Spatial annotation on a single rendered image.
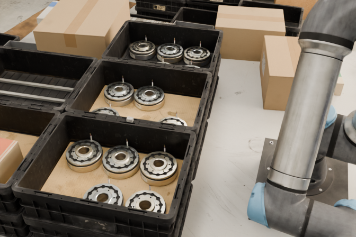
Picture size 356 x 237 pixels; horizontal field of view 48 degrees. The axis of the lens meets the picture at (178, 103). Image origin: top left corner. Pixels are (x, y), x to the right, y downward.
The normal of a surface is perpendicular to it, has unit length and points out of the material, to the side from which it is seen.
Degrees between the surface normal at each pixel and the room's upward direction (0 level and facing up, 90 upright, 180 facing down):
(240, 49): 90
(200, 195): 0
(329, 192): 2
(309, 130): 56
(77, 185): 0
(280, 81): 90
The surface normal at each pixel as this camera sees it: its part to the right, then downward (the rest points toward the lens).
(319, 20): -0.66, -0.15
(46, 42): -0.14, 0.62
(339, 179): -0.04, -0.78
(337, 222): -0.15, -0.58
